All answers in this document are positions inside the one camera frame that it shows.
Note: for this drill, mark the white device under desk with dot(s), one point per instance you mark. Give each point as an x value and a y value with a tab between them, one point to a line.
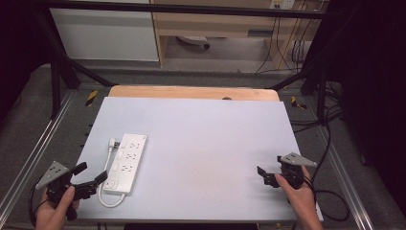
193	40

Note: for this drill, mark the white wall socket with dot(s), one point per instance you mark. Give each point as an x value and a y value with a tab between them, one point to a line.
281	4

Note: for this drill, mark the person's left hand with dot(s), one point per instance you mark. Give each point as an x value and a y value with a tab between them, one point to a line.
52	215

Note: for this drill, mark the person's right hand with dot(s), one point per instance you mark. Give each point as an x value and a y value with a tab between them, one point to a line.
300	198

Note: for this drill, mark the black curtain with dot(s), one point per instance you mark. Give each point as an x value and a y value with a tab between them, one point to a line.
373	80
17	44

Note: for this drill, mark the white cabinet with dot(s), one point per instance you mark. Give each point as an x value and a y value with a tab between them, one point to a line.
105	35

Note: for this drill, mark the black metal frame bar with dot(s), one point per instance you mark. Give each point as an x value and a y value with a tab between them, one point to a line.
191	9

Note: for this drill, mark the white power strip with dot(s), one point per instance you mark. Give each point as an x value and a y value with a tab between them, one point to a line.
127	163

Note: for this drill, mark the white plug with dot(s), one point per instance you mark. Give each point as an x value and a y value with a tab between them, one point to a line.
113	143

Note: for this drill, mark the black metal stand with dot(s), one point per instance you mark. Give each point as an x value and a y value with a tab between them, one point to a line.
56	86
320	89

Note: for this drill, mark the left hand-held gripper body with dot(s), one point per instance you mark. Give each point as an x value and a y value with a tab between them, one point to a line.
52	177

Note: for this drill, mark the aluminium floor rail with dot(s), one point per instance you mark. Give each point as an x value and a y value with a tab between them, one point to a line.
35	150
346	179

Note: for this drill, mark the wooden table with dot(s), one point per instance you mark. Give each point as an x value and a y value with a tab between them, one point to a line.
191	93

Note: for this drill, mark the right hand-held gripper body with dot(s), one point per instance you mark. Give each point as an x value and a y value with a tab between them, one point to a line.
293	172

